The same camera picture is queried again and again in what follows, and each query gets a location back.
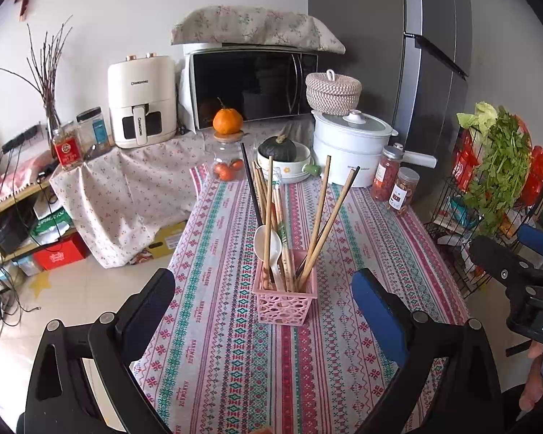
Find pink bag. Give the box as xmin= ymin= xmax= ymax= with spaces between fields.
xmin=0 ymin=151 xmax=57 ymax=193

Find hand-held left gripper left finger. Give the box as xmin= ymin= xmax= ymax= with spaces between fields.
xmin=17 ymin=268 xmax=176 ymax=434

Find pale green cabbage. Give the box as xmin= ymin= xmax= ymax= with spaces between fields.
xmin=456 ymin=102 xmax=498 ymax=139

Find person's right hand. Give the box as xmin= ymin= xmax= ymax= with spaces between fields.
xmin=519 ymin=341 xmax=543 ymax=410

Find clear jar with black lid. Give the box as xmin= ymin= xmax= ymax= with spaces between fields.
xmin=76 ymin=107 xmax=111 ymax=150

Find striped patterned tablecloth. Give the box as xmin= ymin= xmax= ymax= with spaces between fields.
xmin=131 ymin=163 xmax=469 ymax=434

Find white ceramic dish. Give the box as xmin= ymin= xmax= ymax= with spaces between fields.
xmin=256 ymin=142 xmax=320 ymax=184

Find black power strip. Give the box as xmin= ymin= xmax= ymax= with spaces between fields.
xmin=1 ymin=124 xmax=42 ymax=153

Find grey refrigerator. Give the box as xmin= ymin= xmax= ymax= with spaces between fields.
xmin=308 ymin=0 xmax=473 ymax=200

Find red label spice jar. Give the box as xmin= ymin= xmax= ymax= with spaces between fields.
xmin=51 ymin=121 xmax=83 ymax=171

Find pink plastic basket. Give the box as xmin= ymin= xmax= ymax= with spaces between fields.
xmin=252 ymin=260 xmax=318 ymax=326

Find black floor cables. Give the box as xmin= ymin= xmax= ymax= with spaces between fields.
xmin=0 ymin=271 xmax=42 ymax=350

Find dried branches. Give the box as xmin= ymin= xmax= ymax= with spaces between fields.
xmin=0 ymin=16 xmax=73 ymax=136

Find light wooden chopstick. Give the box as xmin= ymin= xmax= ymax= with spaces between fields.
xmin=305 ymin=156 xmax=332 ymax=276

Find dark green squash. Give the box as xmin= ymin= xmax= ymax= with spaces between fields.
xmin=258 ymin=135 xmax=297 ymax=162

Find orange fruit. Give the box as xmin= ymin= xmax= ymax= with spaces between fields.
xmin=212 ymin=98 xmax=244 ymax=135

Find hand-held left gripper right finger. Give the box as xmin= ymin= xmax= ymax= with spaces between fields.
xmin=350 ymin=268 xmax=508 ymax=434

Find bundle of wooden chopsticks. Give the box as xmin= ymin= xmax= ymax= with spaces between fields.
xmin=251 ymin=154 xmax=361 ymax=294

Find black wire rack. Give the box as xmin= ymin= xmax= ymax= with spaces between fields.
xmin=423 ymin=127 xmax=543 ymax=299

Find cream air fryer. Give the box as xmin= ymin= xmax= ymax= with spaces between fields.
xmin=108 ymin=53 xmax=178 ymax=149

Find red plastic bag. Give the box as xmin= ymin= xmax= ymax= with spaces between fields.
xmin=520 ymin=145 xmax=543 ymax=206

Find small jar with orange lid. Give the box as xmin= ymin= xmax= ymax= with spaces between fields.
xmin=388 ymin=167 xmax=421 ymax=214

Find black chopstick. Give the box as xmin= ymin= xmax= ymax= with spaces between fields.
xmin=241 ymin=143 xmax=264 ymax=229

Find small floral tablecloth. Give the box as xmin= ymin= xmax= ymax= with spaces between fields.
xmin=50 ymin=120 xmax=317 ymax=269

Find red printed snack package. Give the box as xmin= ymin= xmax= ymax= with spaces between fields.
xmin=452 ymin=131 xmax=485 ymax=182

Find tall jar of red contents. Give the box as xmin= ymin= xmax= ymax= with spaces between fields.
xmin=371 ymin=145 xmax=403 ymax=202

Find white plastic spoon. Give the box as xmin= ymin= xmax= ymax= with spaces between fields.
xmin=253 ymin=225 xmax=273 ymax=290
xmin=270 ymin=233 xmax=287 ymax=291

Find black microwave oven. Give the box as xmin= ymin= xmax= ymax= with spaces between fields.
xmin=183 ymin=45 xmax=320 ymax=132

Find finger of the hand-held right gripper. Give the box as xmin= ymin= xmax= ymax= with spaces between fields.
xmin=470 ymin=235 xmax=543 ymax=291
xmin=516 ymin=225 xmax=543 ymax=264

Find yellow cardboard box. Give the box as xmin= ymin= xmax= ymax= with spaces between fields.
xmin=131 ymin=221 xmax=188 ymax=265

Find wooden shelf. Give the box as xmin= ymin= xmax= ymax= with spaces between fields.
xmin=0 ymin=158 xmax=80 ymax=274

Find red box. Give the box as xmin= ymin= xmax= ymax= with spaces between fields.
xmin=33 ymin=234 xmax=89 ymax=271

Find green and white bag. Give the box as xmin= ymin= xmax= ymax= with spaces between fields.
xmin=29 ymin=208 xmax=71 ymax=240

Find green leafy herbs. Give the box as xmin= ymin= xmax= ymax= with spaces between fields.
xmin=462 ymin=106 xmax=532 ymax=236

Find white electric cooking pot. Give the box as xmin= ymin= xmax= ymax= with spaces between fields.
xmin=311 ymin=109 xmax=437 ymax=188

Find woven lidded basket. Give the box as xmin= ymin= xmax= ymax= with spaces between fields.
xmin=305 ymin=69 xmax=363 ymax=116

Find glass jar with wooden lid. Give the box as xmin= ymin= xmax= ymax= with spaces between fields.
xmin=212 ymin=131 xmax=246 ymax=183

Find floral microwave cover cloth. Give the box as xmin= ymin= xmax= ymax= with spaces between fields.
xmin=171 ymin=5 xmax=346 ymax=55

